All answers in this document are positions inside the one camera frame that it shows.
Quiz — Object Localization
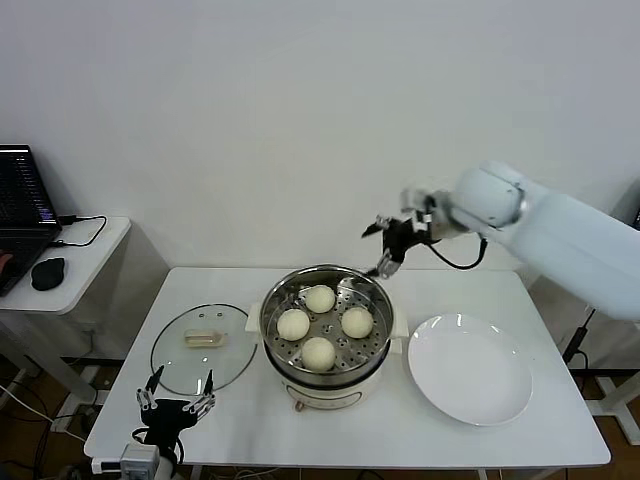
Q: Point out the cream electric cooker base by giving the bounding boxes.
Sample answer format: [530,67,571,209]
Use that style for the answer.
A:
[247,319,407,414]

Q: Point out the black power adapter with cable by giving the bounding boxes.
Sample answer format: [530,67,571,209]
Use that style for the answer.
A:
[562,310,596,362]

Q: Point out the round glass lid cream handle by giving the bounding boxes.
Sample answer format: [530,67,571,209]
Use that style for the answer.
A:
[150,303,258,397]

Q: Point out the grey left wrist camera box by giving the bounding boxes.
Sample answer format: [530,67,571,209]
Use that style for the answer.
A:
[119,443,161,480]

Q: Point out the white floor cable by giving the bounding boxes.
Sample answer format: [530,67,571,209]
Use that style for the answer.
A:
[0,383,86,442]

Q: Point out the white round plate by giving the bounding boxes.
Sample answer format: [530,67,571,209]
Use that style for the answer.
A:
[406,313,534,427]

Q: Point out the black laptop cable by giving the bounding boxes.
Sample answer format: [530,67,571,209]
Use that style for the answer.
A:
[48,214,108,248]

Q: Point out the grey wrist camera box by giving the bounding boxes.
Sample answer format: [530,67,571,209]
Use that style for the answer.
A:
[399,187,434,224]
[119,443,161,480]

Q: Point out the black computer mouse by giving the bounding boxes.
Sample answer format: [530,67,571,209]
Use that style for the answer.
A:
[30,256,67,291]

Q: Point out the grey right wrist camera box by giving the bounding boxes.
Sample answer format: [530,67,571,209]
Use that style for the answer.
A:
[399,187,434,224]

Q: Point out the white steamed baozi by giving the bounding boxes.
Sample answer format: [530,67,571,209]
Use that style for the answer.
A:
[340,306,375,339]
[276,308,311,342]
[305,284,336,315]
[300,336,337,372]

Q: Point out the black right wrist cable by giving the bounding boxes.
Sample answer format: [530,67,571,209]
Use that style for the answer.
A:
[424,234,489,272]

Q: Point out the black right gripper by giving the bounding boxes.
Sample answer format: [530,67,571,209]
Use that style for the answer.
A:
[360,214,435,279]

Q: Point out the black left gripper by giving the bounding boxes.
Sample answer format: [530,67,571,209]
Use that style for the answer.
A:
[134,364,218,446]

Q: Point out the black laptop with dark screen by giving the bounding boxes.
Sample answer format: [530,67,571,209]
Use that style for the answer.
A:
[0,144,64,297]

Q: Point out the steel perforated steamer basket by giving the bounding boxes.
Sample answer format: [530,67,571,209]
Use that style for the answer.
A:
[244,263,409,379]

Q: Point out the white side table with mouse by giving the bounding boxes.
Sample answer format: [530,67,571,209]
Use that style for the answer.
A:
[0,215,171,401]

